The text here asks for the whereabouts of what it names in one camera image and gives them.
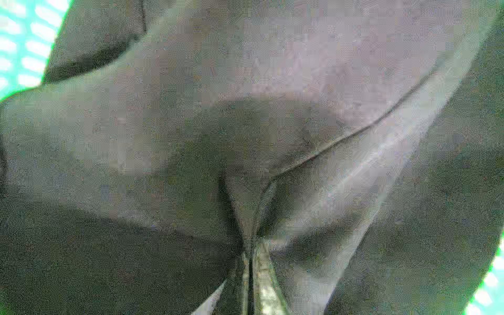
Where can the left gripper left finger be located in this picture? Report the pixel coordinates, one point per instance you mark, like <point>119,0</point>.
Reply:
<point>234,297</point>

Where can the black skirt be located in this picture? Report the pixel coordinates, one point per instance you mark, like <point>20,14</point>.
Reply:
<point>362,140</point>

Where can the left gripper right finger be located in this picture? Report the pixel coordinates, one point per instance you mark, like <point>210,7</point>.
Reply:
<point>267,295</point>

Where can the green plastic basket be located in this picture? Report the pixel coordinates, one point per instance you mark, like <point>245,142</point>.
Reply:
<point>28,32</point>

